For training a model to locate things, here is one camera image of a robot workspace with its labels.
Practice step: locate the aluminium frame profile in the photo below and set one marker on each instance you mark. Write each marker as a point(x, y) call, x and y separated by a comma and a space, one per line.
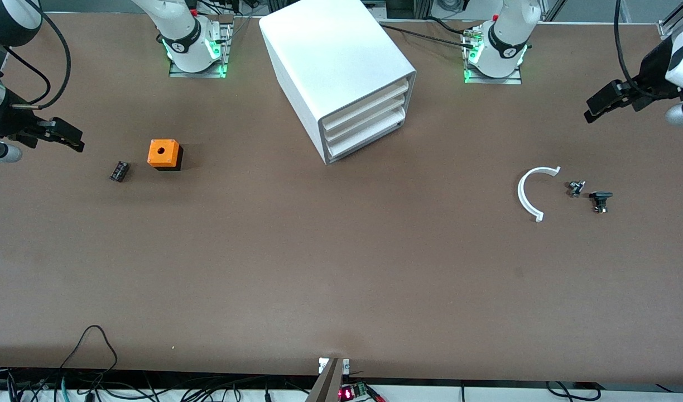
point(668, 28)

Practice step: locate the small black terminal block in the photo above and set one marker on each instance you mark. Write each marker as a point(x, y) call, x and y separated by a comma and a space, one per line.
point(119, 171)

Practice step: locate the circuit board with red light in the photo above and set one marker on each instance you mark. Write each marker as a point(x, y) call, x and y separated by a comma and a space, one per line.
point(352, 392)

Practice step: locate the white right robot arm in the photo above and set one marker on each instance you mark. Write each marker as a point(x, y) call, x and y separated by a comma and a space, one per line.
point(179, 28)

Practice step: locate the small metal fitting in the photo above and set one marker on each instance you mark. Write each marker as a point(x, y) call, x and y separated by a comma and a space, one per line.
point(576, 188)

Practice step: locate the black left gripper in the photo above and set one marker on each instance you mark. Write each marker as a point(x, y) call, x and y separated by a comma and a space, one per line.
point(649, 72)

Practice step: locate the white plastic tray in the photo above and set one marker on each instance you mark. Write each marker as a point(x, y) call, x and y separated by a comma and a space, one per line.
point(364, 107)

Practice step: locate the black flat-head switch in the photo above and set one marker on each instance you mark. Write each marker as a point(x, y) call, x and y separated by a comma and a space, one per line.
point(600, 195)

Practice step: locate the white curved bracket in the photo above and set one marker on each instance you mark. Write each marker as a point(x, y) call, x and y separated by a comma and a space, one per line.
point(520, 192)

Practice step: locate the orange box with hole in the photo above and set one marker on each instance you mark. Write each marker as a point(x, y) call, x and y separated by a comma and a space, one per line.
point(162, 153)

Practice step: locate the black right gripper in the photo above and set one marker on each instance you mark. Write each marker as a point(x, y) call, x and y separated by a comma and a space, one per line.
point(8, 123)

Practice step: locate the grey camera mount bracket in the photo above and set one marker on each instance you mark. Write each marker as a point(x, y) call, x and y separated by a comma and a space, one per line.
point(330, 382)

